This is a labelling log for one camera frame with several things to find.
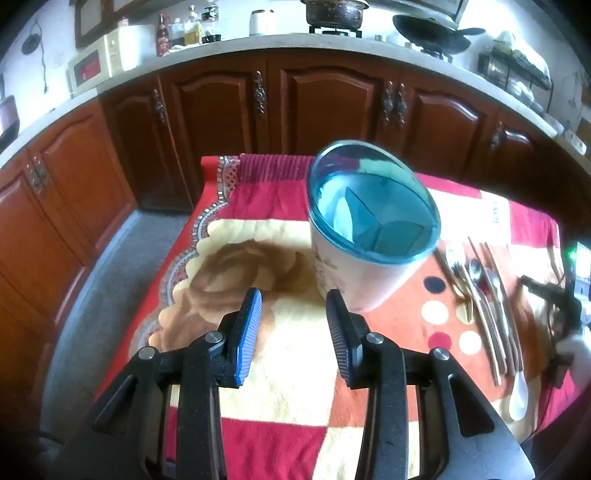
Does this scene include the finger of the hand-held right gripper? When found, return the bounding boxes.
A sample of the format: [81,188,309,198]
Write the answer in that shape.
[521,274,581,335]

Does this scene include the cream microwave oven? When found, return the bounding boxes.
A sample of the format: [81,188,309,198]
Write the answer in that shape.
[68,22,157,97]

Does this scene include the dark sauce bottle red label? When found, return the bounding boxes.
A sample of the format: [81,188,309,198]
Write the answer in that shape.
[156,13,172,57]

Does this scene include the wooden lower kitchen cabinets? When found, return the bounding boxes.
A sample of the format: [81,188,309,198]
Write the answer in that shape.
[0,48,591,444]

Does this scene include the large round metal spoon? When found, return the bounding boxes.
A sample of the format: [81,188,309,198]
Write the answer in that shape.
[468,257,503,387]

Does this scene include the black wire dish rack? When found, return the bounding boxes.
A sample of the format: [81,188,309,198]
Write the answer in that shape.
[477,30,554,104]

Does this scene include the wooden upper cabinet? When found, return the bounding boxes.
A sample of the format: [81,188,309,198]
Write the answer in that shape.
[74,0,155,48]

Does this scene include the grey kitchen countertop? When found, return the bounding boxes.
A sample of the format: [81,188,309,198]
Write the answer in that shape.
[0,32,591,169]

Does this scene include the white plastic spoon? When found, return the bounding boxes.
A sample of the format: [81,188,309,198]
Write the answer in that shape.
[506,360,530,422]

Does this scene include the black stove grate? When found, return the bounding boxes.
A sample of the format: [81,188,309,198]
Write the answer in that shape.
[308,25,363,38]
[418,44,455,62]

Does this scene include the small metal spoon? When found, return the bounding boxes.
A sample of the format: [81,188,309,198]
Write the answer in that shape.
[447,260,468,302]

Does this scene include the black hanging wall item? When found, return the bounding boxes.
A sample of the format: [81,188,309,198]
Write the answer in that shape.
[21,21,51,93]

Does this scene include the white power strip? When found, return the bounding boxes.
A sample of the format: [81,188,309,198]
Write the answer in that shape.
[558,130,587,154]

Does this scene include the yellow cap oil bottle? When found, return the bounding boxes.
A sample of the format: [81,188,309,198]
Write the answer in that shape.
[185,6,204,45]

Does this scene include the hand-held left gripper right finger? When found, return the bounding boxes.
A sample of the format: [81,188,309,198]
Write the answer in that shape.
[325,290,513,480]

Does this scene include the oval metal spoon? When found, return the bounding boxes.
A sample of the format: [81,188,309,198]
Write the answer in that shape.
[485,268,517,376]

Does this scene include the dark cooking pot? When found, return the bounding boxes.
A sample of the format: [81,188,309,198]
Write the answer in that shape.
[301,0,370,27]

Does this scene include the printed blanket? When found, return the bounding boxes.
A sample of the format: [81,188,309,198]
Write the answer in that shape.
[95,154,583,480]

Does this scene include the white floral utensil holder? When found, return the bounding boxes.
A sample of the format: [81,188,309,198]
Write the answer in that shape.
[307,140,441,313]

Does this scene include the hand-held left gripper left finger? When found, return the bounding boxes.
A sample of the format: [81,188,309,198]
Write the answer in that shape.
[90,287,264,480]

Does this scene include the black wok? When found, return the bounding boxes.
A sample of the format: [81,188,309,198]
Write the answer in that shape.
[392,14,486,52]

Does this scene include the person's right hand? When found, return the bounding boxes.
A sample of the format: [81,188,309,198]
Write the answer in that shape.
[560,335,591,370]

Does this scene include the white jar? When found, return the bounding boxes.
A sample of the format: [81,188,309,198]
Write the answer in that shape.
[249,9,279,37]

